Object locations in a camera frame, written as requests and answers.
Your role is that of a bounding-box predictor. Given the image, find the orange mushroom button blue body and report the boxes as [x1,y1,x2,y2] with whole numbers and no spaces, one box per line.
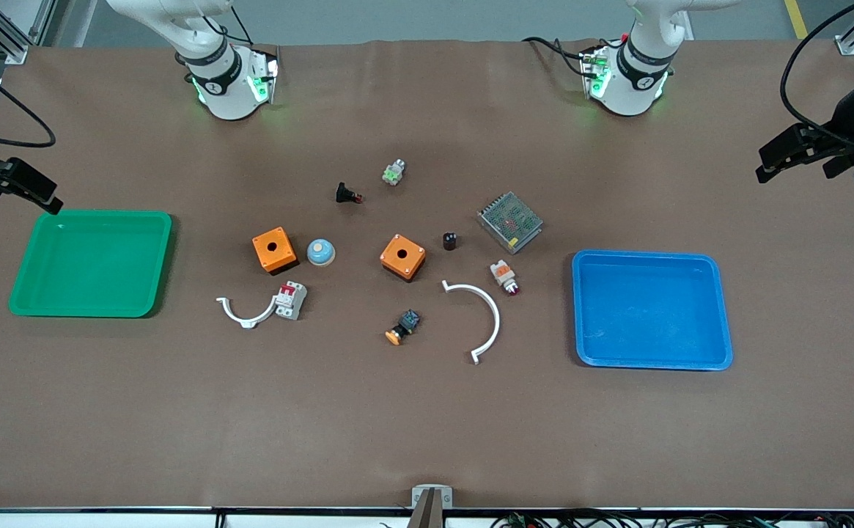
[385,309,422,346]

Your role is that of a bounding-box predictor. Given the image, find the grey metal edge bracket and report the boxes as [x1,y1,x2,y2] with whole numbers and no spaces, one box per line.
[411,485,454,528]

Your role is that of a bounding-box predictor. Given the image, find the large white pipe clamp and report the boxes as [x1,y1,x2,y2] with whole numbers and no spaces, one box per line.
[441,279,501,365]

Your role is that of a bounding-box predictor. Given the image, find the orange button box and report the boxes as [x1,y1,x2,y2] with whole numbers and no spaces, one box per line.
[380,234,427,282]
[252,227,299,276]

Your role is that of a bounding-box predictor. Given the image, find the white red circuit breaker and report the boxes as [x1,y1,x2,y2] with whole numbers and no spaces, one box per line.
[274,280,308,321]

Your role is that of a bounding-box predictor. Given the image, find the red indicator lamp white-orange body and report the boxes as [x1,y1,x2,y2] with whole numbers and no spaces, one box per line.
[490,260,521,297]

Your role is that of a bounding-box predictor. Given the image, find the green plastic tray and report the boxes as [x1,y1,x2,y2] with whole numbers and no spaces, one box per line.
[9,210,173,318]

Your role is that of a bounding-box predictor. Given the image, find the metal mesh power supply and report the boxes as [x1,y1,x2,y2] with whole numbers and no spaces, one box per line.
[476,191,544,255]

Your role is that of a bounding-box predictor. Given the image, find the blue plastic tray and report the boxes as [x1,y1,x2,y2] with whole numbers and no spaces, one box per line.
[572,249,734,371]

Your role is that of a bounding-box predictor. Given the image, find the black cable bundle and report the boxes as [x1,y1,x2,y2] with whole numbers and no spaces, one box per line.
[489,508,854,528]

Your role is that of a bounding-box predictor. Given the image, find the black base cable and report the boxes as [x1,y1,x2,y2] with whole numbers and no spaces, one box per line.
[522,35,590,78]

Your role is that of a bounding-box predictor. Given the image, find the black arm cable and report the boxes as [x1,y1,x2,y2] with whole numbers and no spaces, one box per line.
[780,0,854,144]
[0,48,56,149]

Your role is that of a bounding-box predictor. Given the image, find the small white pipe clamp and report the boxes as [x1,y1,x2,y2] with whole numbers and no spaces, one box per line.
[216,296,281,330]

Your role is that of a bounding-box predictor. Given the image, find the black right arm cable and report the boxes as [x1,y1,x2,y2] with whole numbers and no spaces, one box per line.
[0,48,56,149]

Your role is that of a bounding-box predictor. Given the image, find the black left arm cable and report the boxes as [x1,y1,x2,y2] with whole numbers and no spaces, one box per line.
[780,0,854,144]

